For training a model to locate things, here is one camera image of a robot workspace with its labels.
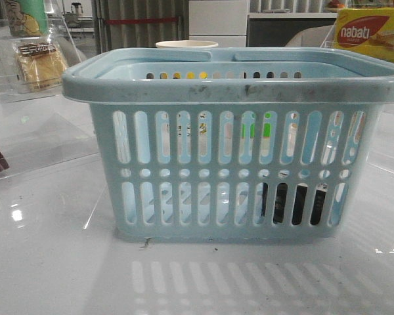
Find black tissue pack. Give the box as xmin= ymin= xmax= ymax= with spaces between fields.
xmin=260 ymin=182 xmax=328 ymax=225

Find packaged bread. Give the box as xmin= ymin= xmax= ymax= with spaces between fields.
xmin=12 ymin=39 xmax=68 ymax=93

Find light blue plastic basket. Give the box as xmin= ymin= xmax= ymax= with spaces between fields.
xmin=62 ymin=47 xmax=394 ymax=241

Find white paper cup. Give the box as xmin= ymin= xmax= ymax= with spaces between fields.
xmin=156 ymin=39 xmax=219 ymax=49

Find white drawer cabinet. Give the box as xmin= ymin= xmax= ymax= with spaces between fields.
xmin=188 ymin=1 xmax=250 ymax=47

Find clear acrylic shelf left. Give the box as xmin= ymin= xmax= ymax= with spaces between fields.
xmin=0 ymin=1 xmax=86 ymax=103

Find green yellow cartoon package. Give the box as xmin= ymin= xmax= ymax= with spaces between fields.
xmin=3 ymin=0 xmax=49 ymax=37

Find yellow nabati wafer box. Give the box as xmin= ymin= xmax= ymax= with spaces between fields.
xmin=332 ymin=7 xmax=394 ymax=63

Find clear acrylic stand right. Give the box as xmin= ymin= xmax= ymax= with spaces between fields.
xmin=322 ymin=26 xmax=394 ymax=53

